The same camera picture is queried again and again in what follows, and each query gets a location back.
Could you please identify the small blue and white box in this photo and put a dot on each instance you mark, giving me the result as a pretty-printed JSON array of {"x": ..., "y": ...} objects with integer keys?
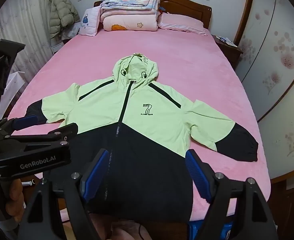
[{"x": 223, "y": 39}]

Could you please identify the pink pillow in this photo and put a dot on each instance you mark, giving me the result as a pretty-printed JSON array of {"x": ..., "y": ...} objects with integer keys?
[{"x": 182, "y": 22}]

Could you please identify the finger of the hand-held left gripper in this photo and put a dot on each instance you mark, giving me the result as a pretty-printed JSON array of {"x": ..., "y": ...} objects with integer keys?
[
  {"x": 24, "y": 121},
  {"x": 62, "y": 133}
]

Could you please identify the white curtain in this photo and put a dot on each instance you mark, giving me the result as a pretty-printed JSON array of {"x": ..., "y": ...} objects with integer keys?
[{"x": 24, "y": 30}]

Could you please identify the bed with pink sheet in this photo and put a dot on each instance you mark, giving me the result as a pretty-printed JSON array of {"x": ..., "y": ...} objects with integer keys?
[{"x": 187, "y": 62}]

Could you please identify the beige puffer jacket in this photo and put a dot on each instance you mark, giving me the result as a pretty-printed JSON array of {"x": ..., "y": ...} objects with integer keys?
[{"x": 59, "y": 12}]

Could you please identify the floral wardrobe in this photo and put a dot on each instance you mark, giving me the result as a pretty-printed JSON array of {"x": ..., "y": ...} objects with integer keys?
[{"x": 274, "y": 67}]

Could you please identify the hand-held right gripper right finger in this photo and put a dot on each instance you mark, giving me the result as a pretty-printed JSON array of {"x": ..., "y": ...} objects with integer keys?
[{"x": 199, "y": 177}]

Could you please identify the green and black hooded jacket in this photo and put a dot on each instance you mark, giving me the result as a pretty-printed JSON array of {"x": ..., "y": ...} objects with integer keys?
[{"x": 149, "y": 100}]

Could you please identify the person's left hand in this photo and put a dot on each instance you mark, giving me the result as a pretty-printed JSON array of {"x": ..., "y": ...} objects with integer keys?
[{"x": 15, "y": 195}]

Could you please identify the grey cloth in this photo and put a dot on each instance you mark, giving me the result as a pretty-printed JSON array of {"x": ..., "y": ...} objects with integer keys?
[{"x": 70, "y": 31}]

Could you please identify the wooden nightstand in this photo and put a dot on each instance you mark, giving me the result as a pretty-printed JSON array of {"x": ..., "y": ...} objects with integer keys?
[{"x": 230, "y": 55}]

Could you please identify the white stool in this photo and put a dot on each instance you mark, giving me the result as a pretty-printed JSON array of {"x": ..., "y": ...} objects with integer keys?
[{"x": 57, "y": 46}]

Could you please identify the person's pink clothing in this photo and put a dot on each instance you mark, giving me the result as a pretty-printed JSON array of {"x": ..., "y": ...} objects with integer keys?
[{"x": 127, "y": 230}]

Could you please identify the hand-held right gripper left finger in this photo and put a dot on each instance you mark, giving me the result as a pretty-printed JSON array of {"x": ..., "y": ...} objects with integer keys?
[{"x": 94, "y": 177}]

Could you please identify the white cushion with blue print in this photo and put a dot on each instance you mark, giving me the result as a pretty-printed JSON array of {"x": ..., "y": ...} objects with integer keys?
[{"x": 89, "y": 22}]

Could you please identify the floral folded quilt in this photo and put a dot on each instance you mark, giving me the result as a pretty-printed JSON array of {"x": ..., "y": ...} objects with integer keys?
[{"x": 132, "y": 1}]

